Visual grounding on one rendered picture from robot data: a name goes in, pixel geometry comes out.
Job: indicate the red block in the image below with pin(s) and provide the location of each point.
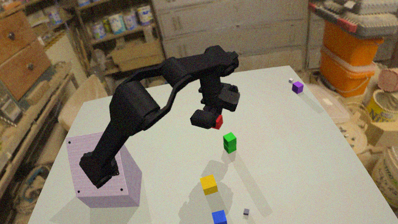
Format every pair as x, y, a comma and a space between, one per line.
219, 122

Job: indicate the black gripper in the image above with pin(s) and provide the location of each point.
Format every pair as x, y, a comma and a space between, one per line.
207, 117

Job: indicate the purple cube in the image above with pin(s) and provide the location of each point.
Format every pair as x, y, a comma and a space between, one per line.
297, 87

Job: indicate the yellow block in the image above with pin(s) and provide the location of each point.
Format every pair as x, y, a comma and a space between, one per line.
209, 184

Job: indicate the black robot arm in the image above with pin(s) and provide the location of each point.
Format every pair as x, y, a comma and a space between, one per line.
132, 109

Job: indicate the green block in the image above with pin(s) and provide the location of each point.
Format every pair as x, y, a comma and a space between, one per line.
229, 150
229, 139

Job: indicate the blue block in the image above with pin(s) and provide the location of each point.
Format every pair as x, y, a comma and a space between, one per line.
219, 217

